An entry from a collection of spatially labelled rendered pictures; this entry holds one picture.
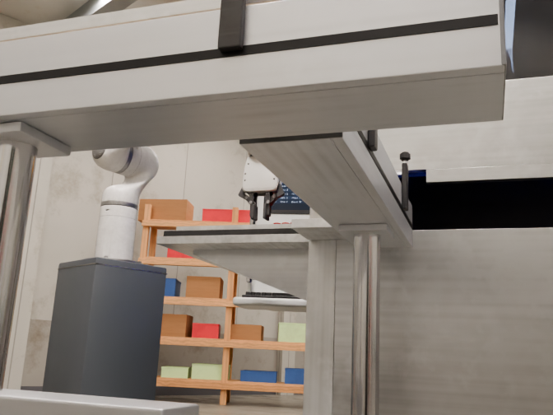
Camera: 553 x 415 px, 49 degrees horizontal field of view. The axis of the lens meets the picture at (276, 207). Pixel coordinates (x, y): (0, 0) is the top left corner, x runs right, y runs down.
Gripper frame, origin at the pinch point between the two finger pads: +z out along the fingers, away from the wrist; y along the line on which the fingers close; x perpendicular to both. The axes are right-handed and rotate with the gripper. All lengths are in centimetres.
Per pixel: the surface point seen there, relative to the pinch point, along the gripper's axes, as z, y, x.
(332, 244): 12.0, -23.8, 15.6
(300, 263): 14.7, -13.4, 5.7
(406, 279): 19.7, -40.1, 15.6
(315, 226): 10.8, -23.4, 29.1
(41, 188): -153, 463, -446
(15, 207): 22, -6, 93
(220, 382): 70, 259, -569
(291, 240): 10.6, -13.6, 14.2
